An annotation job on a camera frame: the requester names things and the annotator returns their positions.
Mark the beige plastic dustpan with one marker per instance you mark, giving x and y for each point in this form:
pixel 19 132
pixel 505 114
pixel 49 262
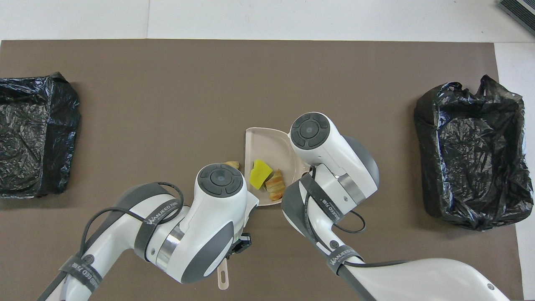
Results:
pixel 267 146

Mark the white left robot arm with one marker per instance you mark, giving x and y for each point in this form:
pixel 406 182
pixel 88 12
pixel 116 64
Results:
pixel 209 217

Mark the black bag lined bin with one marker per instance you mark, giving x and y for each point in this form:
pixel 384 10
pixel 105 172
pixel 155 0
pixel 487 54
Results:
pixel 21 96
pixel 459 133

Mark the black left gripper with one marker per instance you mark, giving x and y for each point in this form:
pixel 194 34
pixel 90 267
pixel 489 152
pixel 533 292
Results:
pixel 242 244

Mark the yellow sponge piece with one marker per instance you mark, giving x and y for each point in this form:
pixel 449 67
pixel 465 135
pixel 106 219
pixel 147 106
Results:
pixel 260 174

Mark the grey ribbed device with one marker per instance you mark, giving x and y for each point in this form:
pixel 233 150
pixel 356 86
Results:
pixel 520 10

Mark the striped croissant piece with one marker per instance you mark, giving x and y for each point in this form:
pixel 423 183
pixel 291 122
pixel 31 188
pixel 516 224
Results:
pixel 233 164
pixel 276 186

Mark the brown table mat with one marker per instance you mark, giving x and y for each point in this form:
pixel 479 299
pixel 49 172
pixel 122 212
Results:
pixel 167 83

